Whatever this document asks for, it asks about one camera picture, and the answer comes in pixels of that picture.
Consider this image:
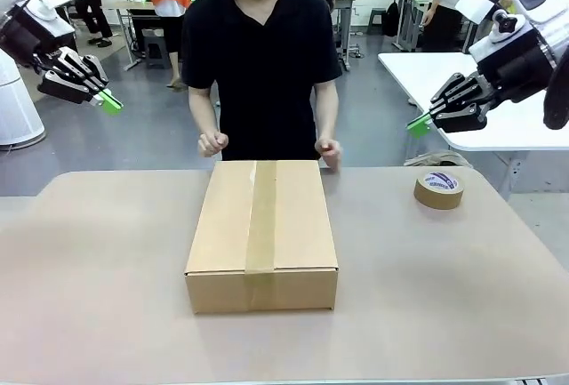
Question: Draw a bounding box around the person's right hand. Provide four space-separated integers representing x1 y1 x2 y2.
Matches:
197 129 230 158

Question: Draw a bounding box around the person in black shirt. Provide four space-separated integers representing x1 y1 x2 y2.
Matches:
180 0 343 168

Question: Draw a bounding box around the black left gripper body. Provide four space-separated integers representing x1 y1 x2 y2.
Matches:
0 4 68 73

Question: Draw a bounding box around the brown tape strip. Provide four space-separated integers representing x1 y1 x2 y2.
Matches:
243 160 279 313

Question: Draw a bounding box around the grey stool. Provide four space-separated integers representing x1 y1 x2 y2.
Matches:
367 8 388 37
142 28 170 70

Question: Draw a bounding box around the beige cloth bag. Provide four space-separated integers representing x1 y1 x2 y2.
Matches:
403 150 473 169

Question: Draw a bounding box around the person's left hand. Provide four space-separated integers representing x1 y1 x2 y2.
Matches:
314 137 344 173

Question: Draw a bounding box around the person's right forearm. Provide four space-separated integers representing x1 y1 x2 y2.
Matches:
187 85 223 137

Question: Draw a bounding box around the black backpack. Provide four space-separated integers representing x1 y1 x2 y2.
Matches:
382 0 401 38

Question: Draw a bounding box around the brown packing tape roll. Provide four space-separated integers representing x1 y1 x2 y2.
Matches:
413 170 465 211

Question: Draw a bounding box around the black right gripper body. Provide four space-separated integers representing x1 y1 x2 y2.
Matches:
476 40 552 106

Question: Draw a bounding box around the white table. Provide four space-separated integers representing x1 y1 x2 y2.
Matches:
377 50 569 202

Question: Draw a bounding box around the brown cardboard box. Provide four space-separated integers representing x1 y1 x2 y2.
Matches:
183 159 340 315

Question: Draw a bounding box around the person's left forearm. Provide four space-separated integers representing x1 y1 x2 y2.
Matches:
310 80 341 144

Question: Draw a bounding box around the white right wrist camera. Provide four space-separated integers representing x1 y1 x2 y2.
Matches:
453 0 541 64

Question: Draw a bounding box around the black cable sleeve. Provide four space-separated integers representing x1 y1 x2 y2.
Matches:
542 60 569 131

